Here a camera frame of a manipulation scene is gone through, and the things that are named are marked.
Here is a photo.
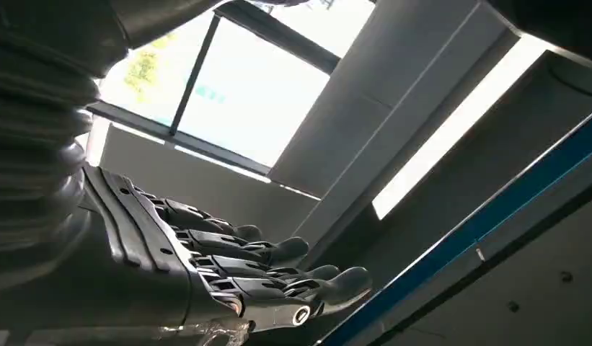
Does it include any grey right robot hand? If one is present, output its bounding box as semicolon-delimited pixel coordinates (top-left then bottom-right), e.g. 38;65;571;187
0;164;374;346

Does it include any bright ceiling light strip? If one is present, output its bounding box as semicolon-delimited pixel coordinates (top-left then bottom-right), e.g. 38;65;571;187
371;33;560;221

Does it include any black scanner column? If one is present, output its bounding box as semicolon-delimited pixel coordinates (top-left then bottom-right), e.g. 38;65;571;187
486;0;592;64

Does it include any dark window frame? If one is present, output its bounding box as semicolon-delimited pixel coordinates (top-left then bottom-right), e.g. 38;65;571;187
84;0;343;177

